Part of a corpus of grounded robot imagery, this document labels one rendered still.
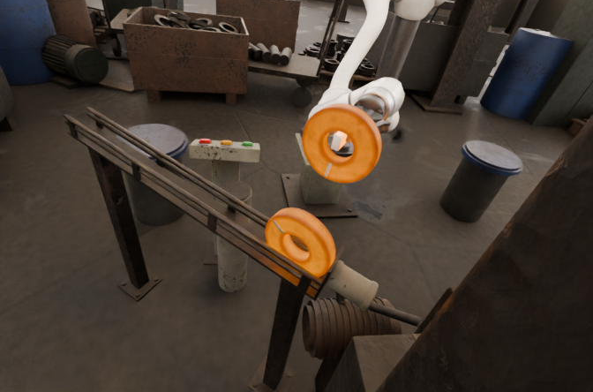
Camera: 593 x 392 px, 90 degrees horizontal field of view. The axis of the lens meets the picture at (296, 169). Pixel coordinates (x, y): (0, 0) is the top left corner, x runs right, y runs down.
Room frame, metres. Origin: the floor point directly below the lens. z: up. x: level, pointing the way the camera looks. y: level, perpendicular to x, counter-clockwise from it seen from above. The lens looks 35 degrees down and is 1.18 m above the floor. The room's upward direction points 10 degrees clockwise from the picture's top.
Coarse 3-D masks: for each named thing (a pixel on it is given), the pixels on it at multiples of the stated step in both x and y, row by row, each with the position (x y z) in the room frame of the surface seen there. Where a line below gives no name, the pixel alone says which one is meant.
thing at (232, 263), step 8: (224, 184) 0.78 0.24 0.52; (232, 184) 0.79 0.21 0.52; (240, 184) 0.79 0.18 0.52; (232, 192) 0.74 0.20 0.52; (240, 192) 0.75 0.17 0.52; (248, 192) 0.75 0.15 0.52; (216, 200) 0.73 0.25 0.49; (248, 200) 0.73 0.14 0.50; (224, 240) 0.70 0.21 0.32; (224, 248) 0.70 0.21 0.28; (232, 248) 0.70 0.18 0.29; (224, 256) 0.70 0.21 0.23; (232, 256) 0.70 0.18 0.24; (240, 256) 0.71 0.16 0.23; (224, 264) 0.70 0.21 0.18; (232, 264) 0.70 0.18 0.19; (240, 264) 0.71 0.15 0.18; (224, 272) 0.70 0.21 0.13; (232, 272) 0.70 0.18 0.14; (240, 272) 0.72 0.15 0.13; (224, 280) 0.70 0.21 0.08; (232, 280) 0.70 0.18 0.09; (240, 280) 0.72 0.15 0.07; (224, 288) 0.70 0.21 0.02; (232, 288) 0.70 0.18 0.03; (240, 288) 0.72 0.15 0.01
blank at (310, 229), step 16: (288, 208) 0.44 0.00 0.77; (272, 224) 0.43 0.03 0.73; (288, 224) 0.41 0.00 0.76; (304, 224) 0.40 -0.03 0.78; (320, 224) 0.41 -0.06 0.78; (272, 240) 0.42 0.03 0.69; (288, 240) 0.43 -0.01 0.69; (304, 240) 0.39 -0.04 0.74; (320, 240) 0.38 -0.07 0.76; (288, 256) 0.40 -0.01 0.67; (304, 256) 0.40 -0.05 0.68; (320, 256) 0.37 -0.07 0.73; (320, 272) 0.37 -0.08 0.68
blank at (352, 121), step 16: (320, 112) 0.52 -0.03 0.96; (336, 112) 0.50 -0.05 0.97; (352, 112) 0.49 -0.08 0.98; (304, 128) 0.53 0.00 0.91; (320, 128) 0.51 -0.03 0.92; (336, 128) 0.50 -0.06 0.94; (352, 128) 0.49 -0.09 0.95; (368, 128) 0.48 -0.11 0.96; (304, 144) 0.52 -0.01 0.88; (320, 144) 0.51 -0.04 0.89; (368, 144) 0.47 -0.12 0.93; (320, 160) 0.50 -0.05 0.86; (336, 160) 0.50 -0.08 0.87; (352, 160) 0.48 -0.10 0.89; (368, 160) 0.47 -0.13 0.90; (336, 176) 0.49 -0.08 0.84; (352, 176) 0.47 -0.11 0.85
